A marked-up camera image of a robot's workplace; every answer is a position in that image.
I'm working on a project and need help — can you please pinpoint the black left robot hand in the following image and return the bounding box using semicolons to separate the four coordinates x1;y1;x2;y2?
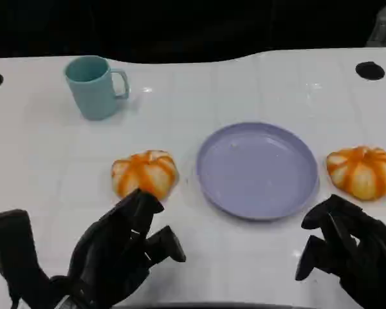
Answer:
67;188;187;306

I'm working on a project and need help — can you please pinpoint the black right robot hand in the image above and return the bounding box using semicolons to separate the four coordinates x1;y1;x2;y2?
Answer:
295;194;386;309

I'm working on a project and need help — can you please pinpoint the orange white toy bread roll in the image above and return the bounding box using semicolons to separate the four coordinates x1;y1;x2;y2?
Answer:
326;145;386;202
111;149;180;200

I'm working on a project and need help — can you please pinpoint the lilac plate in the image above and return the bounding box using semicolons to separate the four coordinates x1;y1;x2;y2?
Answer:
196;121;320;222

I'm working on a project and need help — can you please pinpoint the pale green mug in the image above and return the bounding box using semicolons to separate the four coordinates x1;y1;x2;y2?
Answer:
63;55;131;122

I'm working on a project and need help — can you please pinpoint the black backdrop cloth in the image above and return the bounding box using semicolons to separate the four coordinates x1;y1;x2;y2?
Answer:
0;0;386;64

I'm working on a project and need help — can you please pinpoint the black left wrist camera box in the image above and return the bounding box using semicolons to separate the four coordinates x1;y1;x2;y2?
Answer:
0;209;52;302

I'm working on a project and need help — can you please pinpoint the grey metal frame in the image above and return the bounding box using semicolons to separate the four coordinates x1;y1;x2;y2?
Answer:
366;0;386;48

